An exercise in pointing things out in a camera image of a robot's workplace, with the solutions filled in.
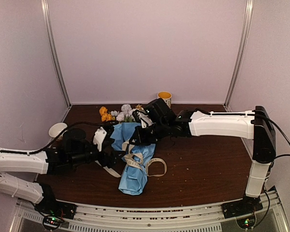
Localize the right aluminium corner post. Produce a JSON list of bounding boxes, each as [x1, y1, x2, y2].
[[223, 0, 254, 111]]

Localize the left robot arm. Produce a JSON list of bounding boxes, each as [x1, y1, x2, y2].
[[0, 123, 125, 215]]

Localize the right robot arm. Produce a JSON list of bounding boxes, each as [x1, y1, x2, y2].
[[129, 98, 276, 214]]

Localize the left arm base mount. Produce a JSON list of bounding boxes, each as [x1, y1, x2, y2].
[[34, 199, 77, 219]]

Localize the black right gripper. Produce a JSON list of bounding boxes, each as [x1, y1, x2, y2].
[[130, 120, 169, 146]]

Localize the blue fake flower stems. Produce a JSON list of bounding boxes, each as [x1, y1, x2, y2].
[[110, 104, 135, 122]]

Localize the orange fake flower stem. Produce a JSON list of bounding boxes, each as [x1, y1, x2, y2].
[[99, 106, 115, 122]]

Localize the cream ribbon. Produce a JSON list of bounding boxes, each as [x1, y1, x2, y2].
[[96, 141, 168, 179]]

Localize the front aluminium rail base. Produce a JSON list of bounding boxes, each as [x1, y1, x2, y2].
[[9, 188, 288, 232]]

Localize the blue wrapping paper sheet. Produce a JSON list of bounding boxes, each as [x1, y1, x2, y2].
[[111, 123, 156, 196]]

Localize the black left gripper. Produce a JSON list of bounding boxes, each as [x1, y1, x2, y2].
[[69, 144, 126, 168]]

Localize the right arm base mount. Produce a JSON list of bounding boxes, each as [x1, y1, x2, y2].
[[221, 196, 263, 219]]

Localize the floral ceramic mug yellow inside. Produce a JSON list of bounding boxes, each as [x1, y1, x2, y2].
[[157, 91, 172, 108]]

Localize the left aluminium corner post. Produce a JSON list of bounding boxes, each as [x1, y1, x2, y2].
[[41, 0, 71, 108]]

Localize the aluminium corner post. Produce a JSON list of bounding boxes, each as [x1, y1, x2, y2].
[[223, 0, 254, 111], [41, 0, 71, 108]]

